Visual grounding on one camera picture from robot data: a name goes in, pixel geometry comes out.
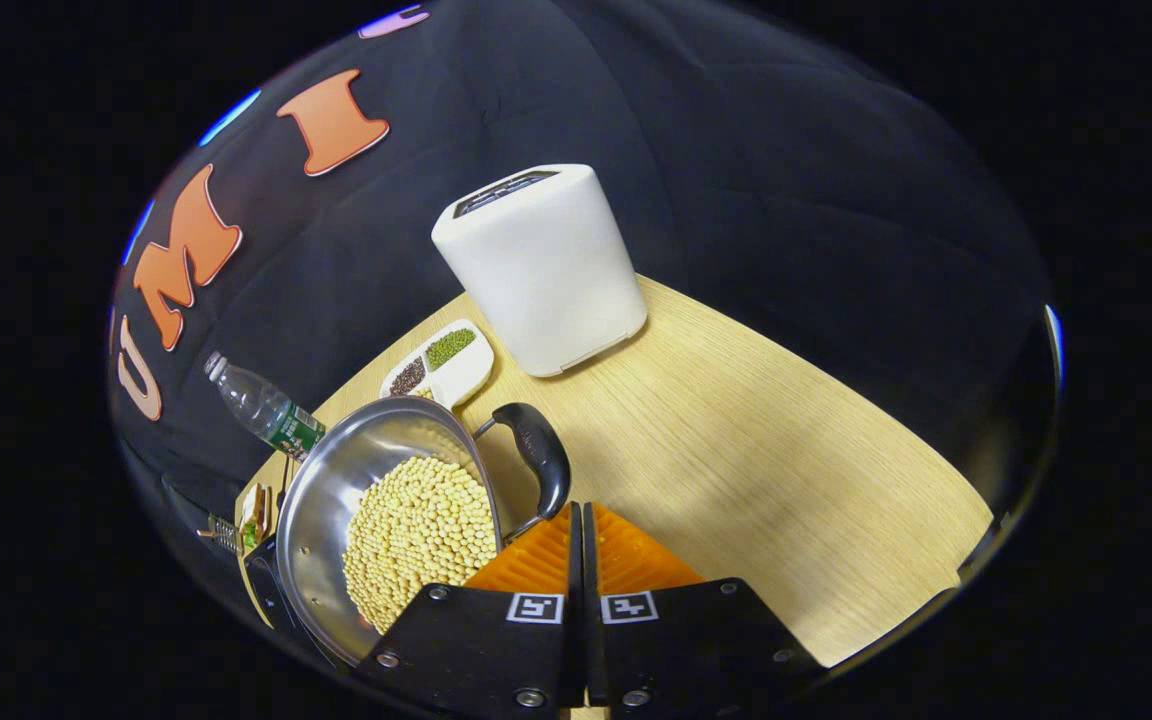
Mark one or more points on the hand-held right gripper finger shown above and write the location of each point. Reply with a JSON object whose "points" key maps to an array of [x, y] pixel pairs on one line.
{"points": [[591, 600], [573, 600]]}

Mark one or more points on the black induction cooktop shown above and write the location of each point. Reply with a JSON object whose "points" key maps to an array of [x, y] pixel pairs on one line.
{"points": [[271, 590]]}

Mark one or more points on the pile of soybeans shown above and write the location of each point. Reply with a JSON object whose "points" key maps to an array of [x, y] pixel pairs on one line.
{"points": [[416, 540]]}

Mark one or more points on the white divided dish with beans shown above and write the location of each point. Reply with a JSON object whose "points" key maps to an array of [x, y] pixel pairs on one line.
{"points": [[456, 360]]}

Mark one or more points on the sandwich on green plate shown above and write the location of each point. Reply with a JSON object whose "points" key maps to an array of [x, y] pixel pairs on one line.
{"points": [[254, 518]]}

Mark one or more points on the white toaster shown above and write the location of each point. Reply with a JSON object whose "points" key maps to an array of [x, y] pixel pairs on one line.
{"points": [[546, 270]]}

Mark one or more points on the clear plastic water bottle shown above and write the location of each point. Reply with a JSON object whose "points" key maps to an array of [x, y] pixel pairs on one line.
{"points": [[271, 412]]}

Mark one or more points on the black backdrop cloth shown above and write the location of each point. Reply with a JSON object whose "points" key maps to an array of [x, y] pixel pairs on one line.
{"points": [[786, 150]]}

